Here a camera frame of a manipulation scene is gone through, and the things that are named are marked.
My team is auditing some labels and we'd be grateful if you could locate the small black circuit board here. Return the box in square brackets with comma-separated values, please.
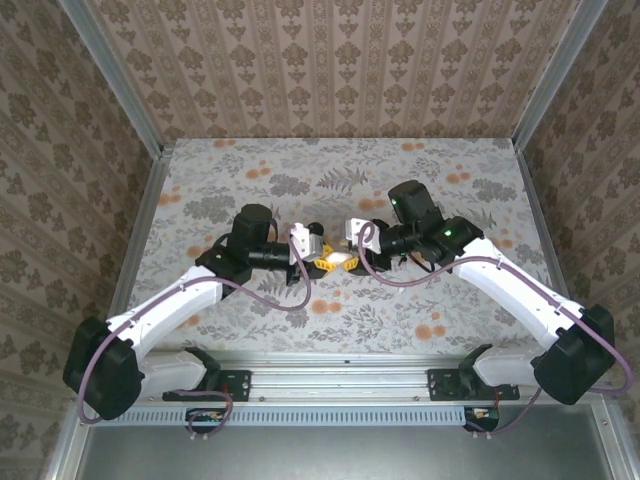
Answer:
[186, 407, 232, 434]
[462, 405, 502, 434]

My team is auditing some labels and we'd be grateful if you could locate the grey metal panel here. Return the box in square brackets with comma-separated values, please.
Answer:
[79, 405, 617, 480]

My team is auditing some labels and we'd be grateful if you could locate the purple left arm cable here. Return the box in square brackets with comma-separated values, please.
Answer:
[77, 227, 314, 444]

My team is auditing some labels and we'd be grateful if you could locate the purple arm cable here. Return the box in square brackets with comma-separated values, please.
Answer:
[357, 222, 632, 441]
[77, 227, 314, 444]

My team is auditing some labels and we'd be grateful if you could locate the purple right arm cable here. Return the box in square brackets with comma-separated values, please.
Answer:
[357, 222, 632, 441]

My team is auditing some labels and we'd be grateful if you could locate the aluminium table side rail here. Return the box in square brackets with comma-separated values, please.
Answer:
[94, 144, 176, 364]
[514, 144, 592, 364]

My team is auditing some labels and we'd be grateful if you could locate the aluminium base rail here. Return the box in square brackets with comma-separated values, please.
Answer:
[134, 349, 506, 404]

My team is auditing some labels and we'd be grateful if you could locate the grey slotted cable duct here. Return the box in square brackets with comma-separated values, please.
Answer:
[119, 403, 469, 427]

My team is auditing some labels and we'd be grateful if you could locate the aluminium frame post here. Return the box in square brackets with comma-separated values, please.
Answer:
[512, 0, 599, 152]
[62, 0, 167, 157]

